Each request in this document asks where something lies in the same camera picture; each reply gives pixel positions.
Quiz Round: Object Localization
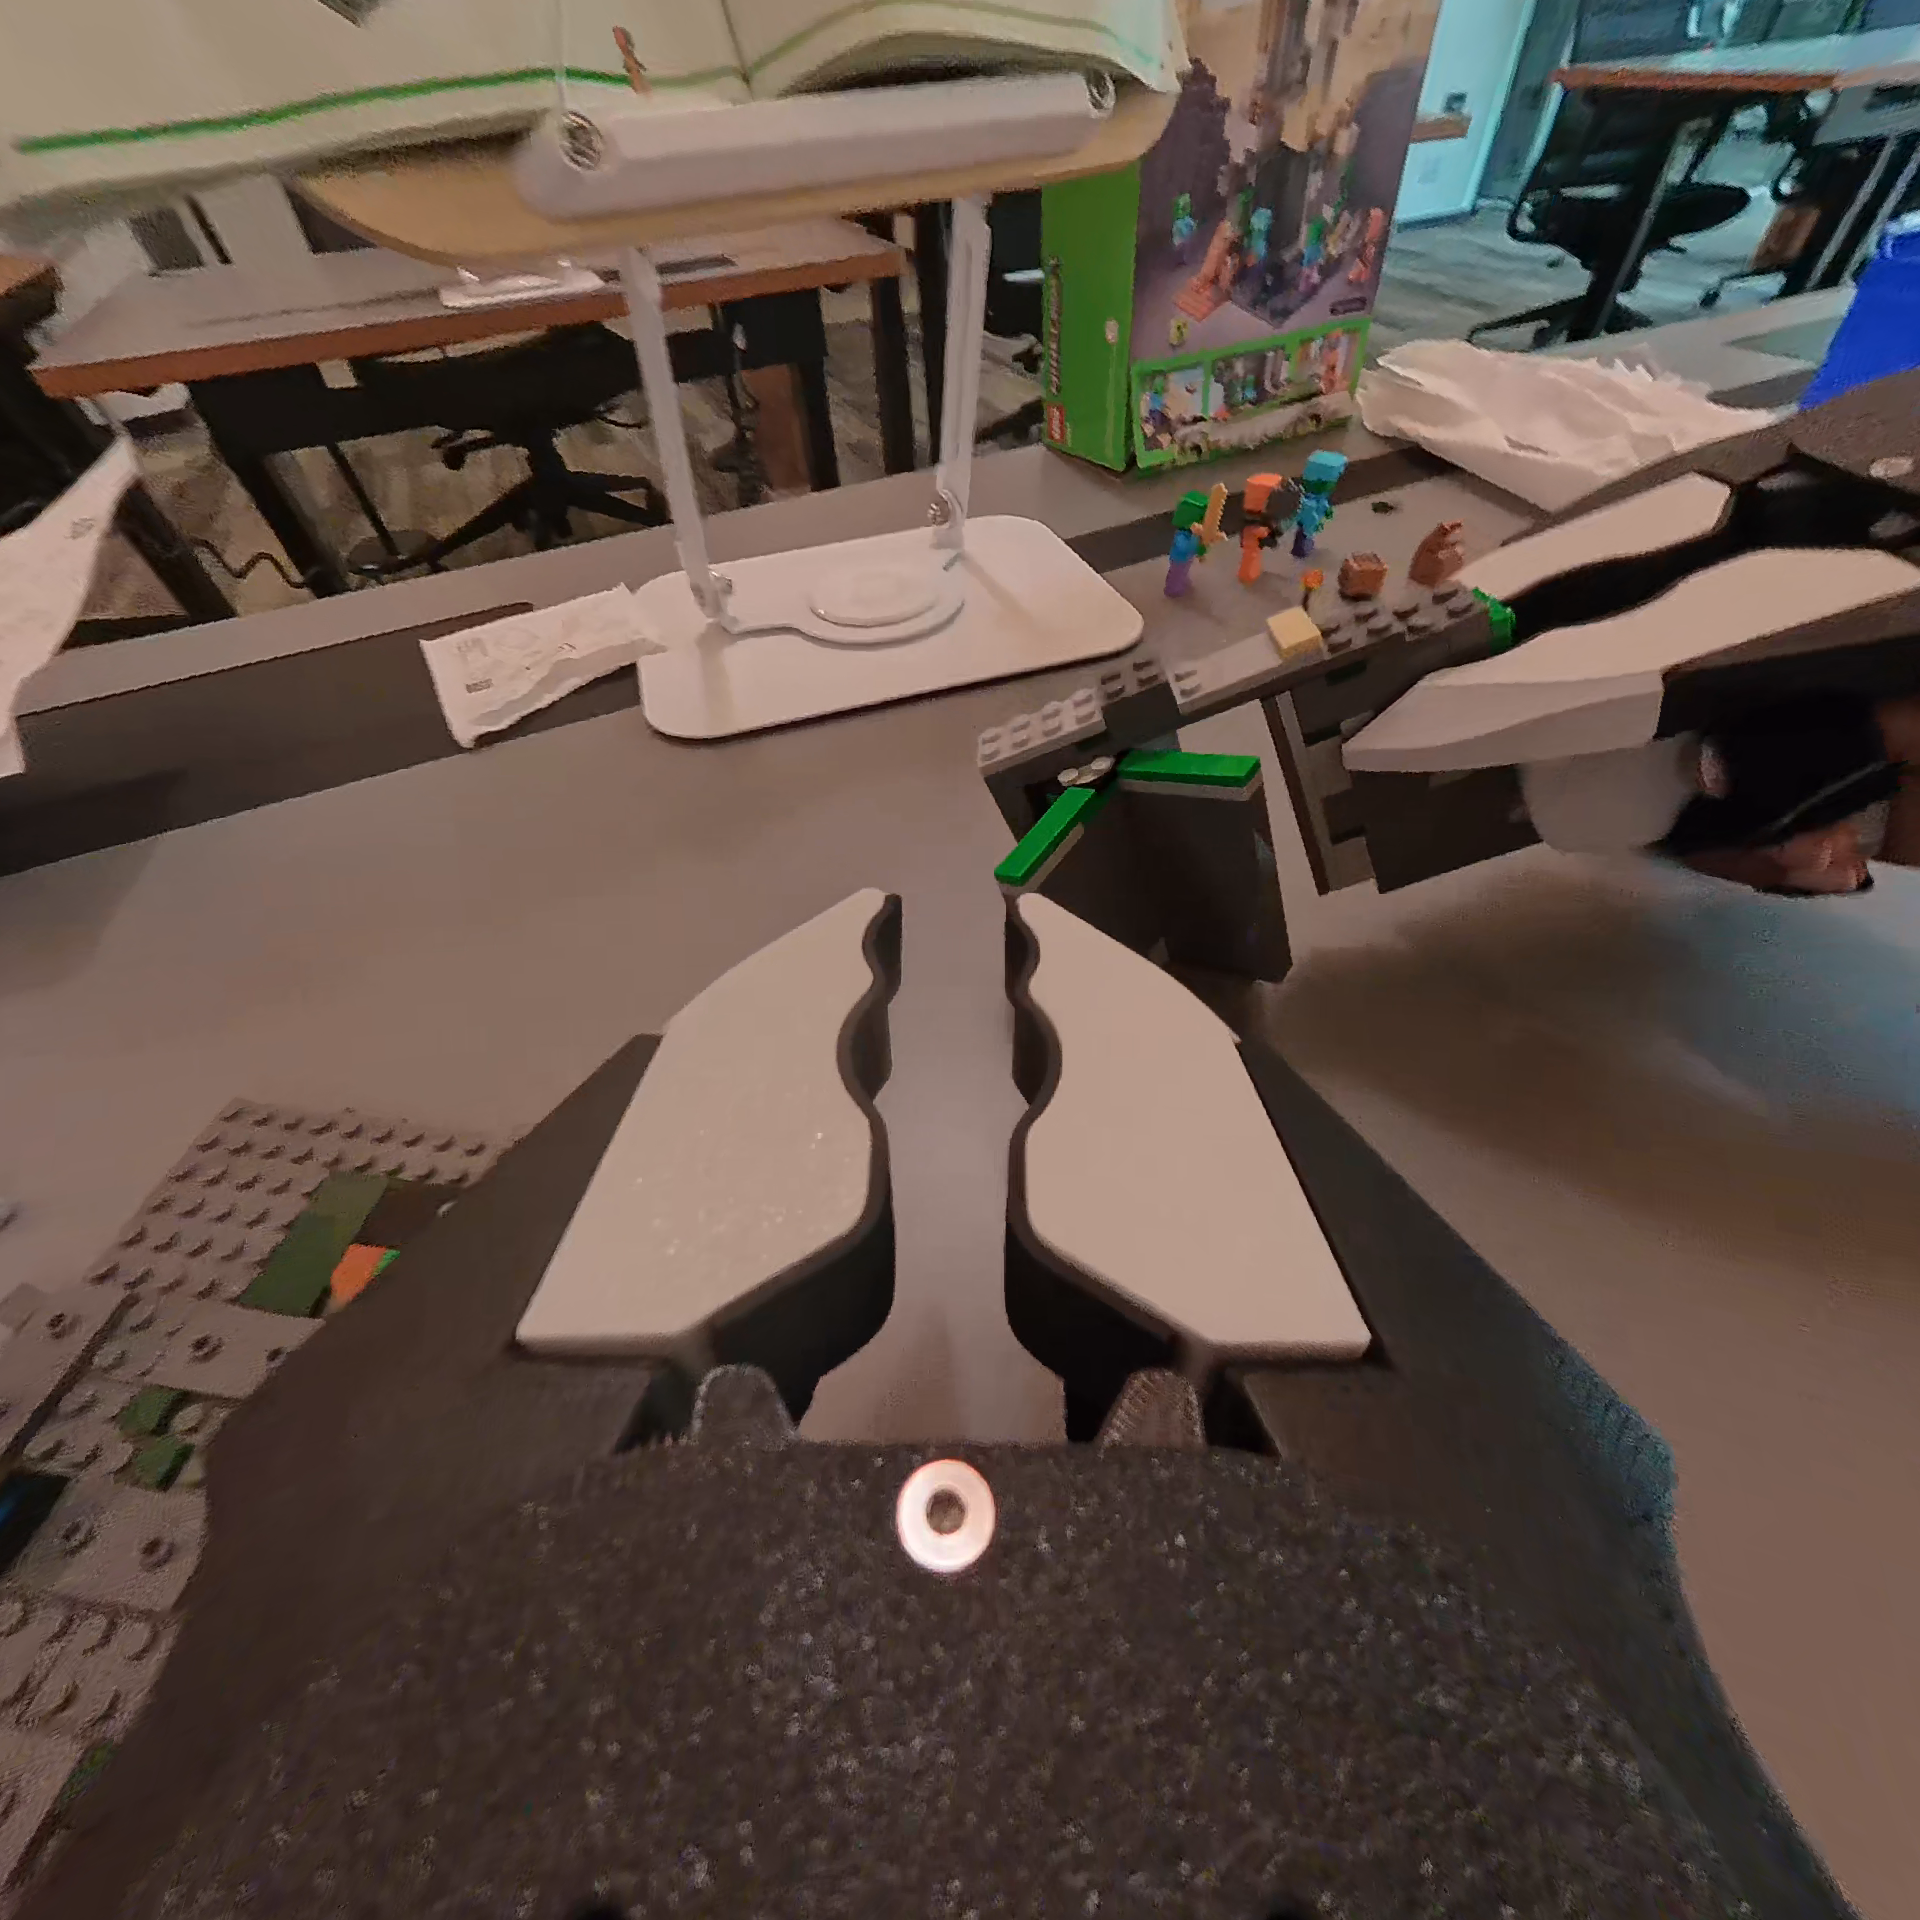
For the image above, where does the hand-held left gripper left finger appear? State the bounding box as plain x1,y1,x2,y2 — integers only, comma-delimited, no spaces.
515,888,905,1414

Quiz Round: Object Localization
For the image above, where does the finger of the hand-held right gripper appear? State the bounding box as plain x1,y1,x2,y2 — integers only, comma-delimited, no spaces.
1447,472,1753,644
1339,544,1920,778

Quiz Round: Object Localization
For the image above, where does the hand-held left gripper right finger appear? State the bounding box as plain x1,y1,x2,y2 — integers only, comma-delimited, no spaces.
1001,891,1373,1415

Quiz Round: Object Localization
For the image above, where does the grey green brick wall assembly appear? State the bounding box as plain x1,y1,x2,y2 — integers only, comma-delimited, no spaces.
978,577,1531,985

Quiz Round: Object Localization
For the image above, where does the grey brick baseplate build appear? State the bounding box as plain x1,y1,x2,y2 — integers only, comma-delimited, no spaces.
0,1100,520,1892

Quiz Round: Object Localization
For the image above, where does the grey desk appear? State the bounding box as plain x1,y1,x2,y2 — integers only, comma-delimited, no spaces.
0,278,1920,1920

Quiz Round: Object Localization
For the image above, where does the wooden-edged office desk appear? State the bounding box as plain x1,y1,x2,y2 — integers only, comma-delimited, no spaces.
31,225,916,601
1553,32,1920,303

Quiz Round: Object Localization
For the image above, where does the person's right hand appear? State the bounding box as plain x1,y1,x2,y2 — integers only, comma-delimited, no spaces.
1679,698,1920,904

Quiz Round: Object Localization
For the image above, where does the crumpled white plastic bag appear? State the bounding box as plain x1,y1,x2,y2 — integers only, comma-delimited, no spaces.
1359,337,1795,474

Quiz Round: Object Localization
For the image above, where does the blue storage bin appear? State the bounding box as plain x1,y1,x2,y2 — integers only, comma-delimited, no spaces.
1834,211,1920,395

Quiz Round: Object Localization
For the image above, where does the orange minifigure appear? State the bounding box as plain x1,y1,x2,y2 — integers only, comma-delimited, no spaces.
1233,472,1297,590

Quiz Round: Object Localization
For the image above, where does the black office chair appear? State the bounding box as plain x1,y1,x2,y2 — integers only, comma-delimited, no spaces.
1469,82,1759,348
353,323,671,579

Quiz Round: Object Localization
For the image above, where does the green zombie minifigure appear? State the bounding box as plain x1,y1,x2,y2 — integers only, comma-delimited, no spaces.
1161,491,1234,601

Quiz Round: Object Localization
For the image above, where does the green brick set box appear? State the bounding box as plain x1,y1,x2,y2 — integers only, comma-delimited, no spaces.
1041,0,1444,474

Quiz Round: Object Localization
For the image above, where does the small flat paper bag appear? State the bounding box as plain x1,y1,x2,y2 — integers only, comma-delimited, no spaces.
420,587,671,751

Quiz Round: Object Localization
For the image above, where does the white book stand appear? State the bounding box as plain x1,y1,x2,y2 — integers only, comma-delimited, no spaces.
293,67,1187,746

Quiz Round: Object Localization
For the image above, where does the printed white paper bag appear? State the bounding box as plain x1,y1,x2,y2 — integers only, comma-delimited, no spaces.
0,434,145,782

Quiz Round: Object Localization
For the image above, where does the open building instruction booklet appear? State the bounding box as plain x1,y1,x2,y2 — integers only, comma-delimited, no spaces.
0,0,1193,250

